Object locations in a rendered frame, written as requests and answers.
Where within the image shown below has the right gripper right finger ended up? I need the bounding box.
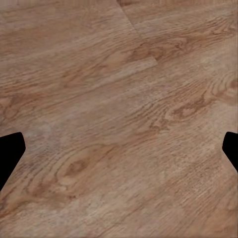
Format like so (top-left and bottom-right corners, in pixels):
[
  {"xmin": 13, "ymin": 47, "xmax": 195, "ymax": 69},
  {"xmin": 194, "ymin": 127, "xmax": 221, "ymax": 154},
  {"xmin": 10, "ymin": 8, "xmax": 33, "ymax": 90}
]
[{"xmin": 222, "ymin": 131, "xmax": 238, "ymax": 172}]

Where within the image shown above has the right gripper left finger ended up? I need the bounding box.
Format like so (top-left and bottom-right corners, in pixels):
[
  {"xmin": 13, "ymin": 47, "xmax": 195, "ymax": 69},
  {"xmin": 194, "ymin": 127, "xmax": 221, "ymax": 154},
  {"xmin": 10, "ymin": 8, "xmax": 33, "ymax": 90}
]
[{"xmin": 0, "ymin": 132, "xmax": 26, "ymax": 191}]

